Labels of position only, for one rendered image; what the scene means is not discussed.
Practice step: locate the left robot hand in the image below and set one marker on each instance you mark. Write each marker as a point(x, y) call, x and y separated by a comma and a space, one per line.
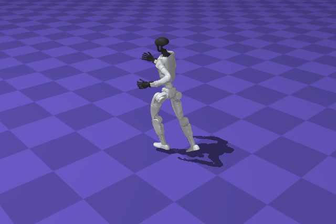
point(144, 84)

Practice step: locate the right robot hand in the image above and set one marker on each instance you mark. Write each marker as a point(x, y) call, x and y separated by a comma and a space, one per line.
point(149, 57)

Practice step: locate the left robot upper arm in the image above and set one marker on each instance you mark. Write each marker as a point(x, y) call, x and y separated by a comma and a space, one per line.
point(161, 66)

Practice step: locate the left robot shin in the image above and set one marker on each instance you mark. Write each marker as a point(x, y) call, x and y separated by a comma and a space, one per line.
point(159, 129)

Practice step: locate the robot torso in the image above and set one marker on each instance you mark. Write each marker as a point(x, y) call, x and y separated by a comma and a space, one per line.
point(170, 66)

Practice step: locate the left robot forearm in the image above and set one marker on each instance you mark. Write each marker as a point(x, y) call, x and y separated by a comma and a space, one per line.
point(160, 82)

